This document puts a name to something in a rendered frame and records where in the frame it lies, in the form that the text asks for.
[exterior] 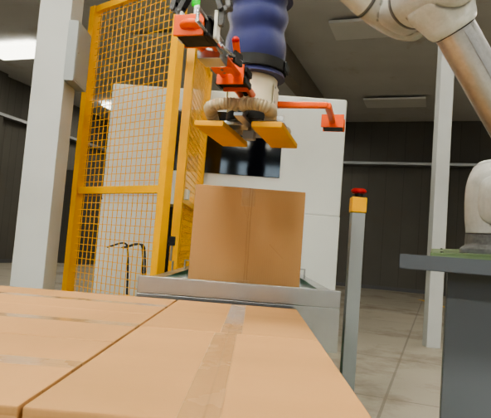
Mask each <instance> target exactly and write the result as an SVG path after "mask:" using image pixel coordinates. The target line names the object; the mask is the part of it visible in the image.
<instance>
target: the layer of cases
mask: <svg viewBox="0 0 491 418"><path fill-rule="evenodd" d="M0 418H371V416H370V415H369V414H368V412H367V410H366V409H365V407H364V406H363V404H362V403H361V402H360V401H359V399H358V398H357V396H356V395H355V393H354V392H353V390H352V388H351V387H350V386H349V385H348V383H347V382H346V380H345V379H344V377H343V375H342V374H341V373H340V371H339V370H338V369H337V367H336V366H335V364H334V363H333V361H332V360H331V358H330V357H329V355H328V354H327V353H326V352H325V350H324V349H323V347H322V345H321V344H320V343H319V341H318V339H317V338H316V337H315V336H314V334H313V333H312V331H311V330H310V328H309V326H308V325H307V324H306V322H305V321H304V320H303V318H302V317H301V315H300V314H299V312H298V311H297V309H282V308H271V307H261V306H250V305H240V304H220V303H209V302H199V301H188V300H178V301H177V300H175V299H158V298H147V297H137V296H126V295H116V294H96V293H86V292H75V291H65V290H54V289H33V288H23V287H12V286H2V285H0Z"/></svg>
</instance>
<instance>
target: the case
mask: <svg viewBox="0 0 491 418"><path fill-rule="evenodd" d="M305 195H306V193H305V192H291V191H280V190H269V189H258V188H246V187H225V186H214V185H203V184H196V189H195V199H194V209H193V218H192V238H191V248H190V258H189V267H188V277H187V278H188V279H204V280H215V281H226V282H236V283H247V284H267V285H278V286H288V287H299V279H300V266H301V255H302V243H303V230H304V208H305Z"/></svg>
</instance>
